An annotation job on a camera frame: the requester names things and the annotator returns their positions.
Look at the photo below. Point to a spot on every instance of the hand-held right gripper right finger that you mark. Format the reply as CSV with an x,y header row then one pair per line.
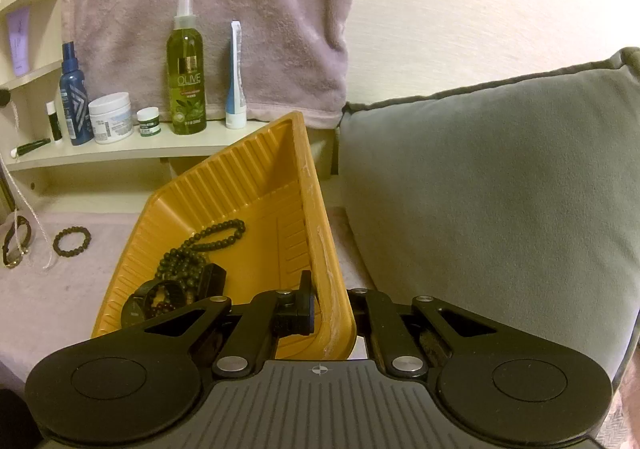
x,y
366,303

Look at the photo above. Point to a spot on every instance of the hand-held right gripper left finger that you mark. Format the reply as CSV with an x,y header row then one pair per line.
x,y
311,311

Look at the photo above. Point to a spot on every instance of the yellow plastic tray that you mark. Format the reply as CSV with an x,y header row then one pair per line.
x,y
225,189

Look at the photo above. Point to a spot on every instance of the grey green cushion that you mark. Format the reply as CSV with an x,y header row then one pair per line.
x,y
490,209

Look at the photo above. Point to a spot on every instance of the black wristwatch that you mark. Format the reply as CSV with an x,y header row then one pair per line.
x,y
139,305

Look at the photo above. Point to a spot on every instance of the white blue tube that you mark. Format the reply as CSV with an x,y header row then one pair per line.
x,y
235,79

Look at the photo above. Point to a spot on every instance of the beige headboard shelf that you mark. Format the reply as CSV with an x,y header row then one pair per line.
x,y
125,151

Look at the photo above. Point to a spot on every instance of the small green jar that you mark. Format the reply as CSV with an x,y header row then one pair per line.
x,y
148,123

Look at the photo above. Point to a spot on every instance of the green spray bottle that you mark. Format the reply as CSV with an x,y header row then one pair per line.
x,y
188,74

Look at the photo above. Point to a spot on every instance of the white cream jar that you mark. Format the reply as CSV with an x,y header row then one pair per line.
x,y
110,119

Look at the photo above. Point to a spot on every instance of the mauve plush towel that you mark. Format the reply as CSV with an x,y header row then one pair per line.
x,y
215,14

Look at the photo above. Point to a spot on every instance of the small white black tube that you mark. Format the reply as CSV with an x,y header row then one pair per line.
x,y
54,123

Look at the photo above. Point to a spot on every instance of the blue spray bottle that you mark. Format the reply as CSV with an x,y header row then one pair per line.
x,y
73,99

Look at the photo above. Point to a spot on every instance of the dark green pen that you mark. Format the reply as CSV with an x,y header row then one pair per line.
x,y
33,146

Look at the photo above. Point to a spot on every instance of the purple tube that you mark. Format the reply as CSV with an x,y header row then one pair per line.
x,y
20,41

